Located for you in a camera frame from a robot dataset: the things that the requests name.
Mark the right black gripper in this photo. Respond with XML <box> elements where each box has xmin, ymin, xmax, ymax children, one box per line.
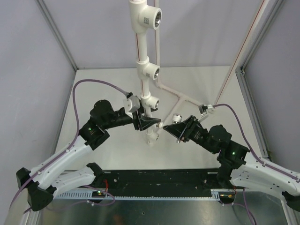
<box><xmin>163</xmin><ymin>115</ymin><xmax>217</xmax><ymax>154</ymax></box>

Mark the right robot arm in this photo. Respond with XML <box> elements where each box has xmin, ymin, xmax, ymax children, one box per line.
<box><xmin>163</xmin><ymin>115</ymin><xmax>300</xmax><ymax>211</ymax></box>

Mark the aluminium table frame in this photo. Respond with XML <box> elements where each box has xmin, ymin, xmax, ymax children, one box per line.
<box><xmin>29</xmin><ymin>184</ymin><xmax>297</xmax><ymax>225</ymax></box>

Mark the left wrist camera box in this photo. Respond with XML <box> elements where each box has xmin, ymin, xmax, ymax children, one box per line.
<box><xmin>123</xmin><ymin>93</ymin><xmax>141</xmax><ymax>113</ymax></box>

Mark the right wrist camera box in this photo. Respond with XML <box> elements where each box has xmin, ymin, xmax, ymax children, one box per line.
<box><xmin>198</xmin><ymin>104</ymin><xmax>214</xmax><ymax>115</ymax></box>

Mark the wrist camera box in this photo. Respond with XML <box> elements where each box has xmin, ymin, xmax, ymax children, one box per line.
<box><xmin>198</xmin><ymin>104</ymin><xmax>214</xmax><ymax>115</ymax></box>
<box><xmin>123</xmin><ymin>93</ymin><xmax>141</xmax><ymax>113</ymax></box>

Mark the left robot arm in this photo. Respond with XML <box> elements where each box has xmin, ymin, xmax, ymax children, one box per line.
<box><xmin>16</xmin><ymin>99</ymin><xmax>161</xmax><ymax>211</ymax></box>

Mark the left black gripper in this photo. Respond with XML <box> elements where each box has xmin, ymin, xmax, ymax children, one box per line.
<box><xmin>103</xmin><ymin>99</ymin><xmax>161</xmax><ymax>131</ymax></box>

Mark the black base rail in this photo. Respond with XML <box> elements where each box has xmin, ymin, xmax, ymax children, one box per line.
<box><xmin>91</xmin><ymin>168</ymin><xmax>224</xmax><ymax>198</ymax></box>

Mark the white PVC pipe frame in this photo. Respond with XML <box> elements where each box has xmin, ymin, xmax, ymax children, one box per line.
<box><xmin>127</xmin><ymin>0</ymin><xmax>272</xmax><ymax>148</ymax></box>

